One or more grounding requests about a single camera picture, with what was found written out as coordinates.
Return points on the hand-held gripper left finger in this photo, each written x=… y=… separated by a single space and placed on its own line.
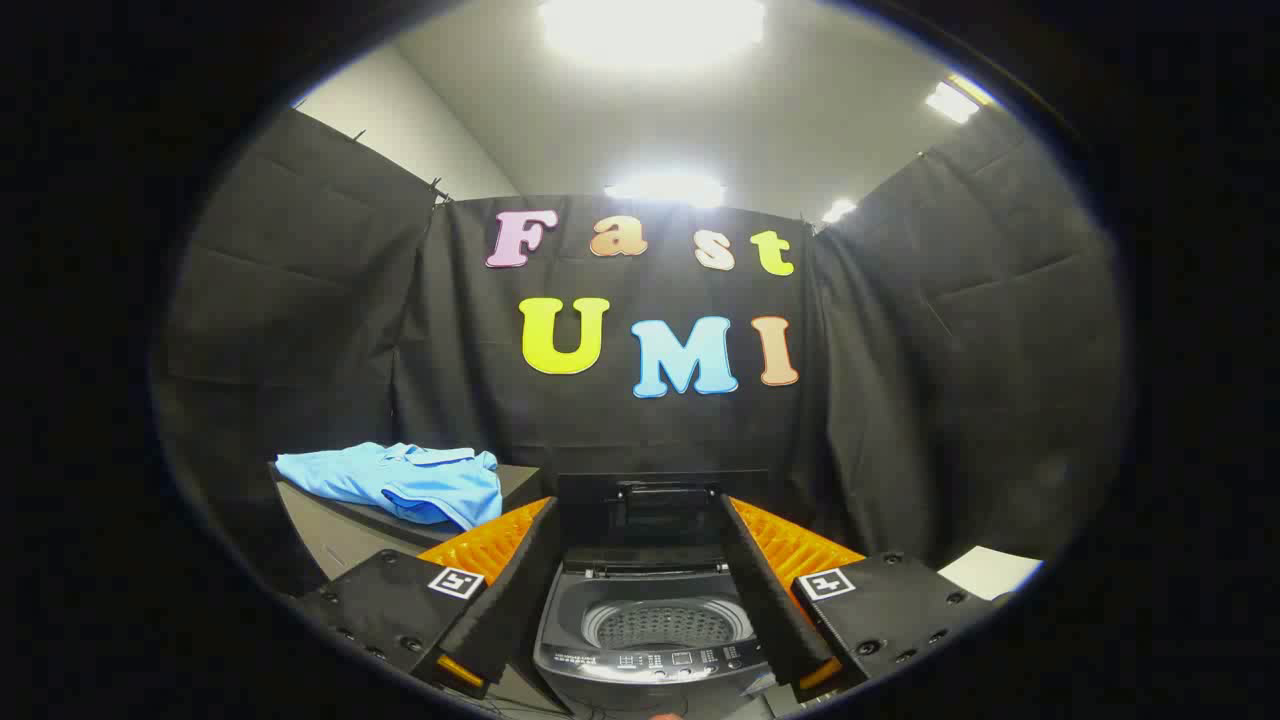
x=515 y=590

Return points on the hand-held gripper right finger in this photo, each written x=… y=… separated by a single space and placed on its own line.
x=765 y=590

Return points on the dark glass washing machine lid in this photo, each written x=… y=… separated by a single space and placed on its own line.
x=650 y=520

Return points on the dark grey washing machine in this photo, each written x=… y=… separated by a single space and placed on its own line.
x=650 y=668

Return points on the light blue polo shirt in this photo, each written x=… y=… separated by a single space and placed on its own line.
x=420 y=478

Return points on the grey side cabinet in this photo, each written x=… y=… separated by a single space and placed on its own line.
x=340 y=535

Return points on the white flat board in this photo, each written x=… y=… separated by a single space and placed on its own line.
x=990 y=572

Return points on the black backdrop cloth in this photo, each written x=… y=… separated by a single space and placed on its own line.
x=330 y=330

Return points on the ceiling light panel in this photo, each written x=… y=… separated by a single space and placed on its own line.
x=665 y=188
x=652 y=28
x=952 y=100

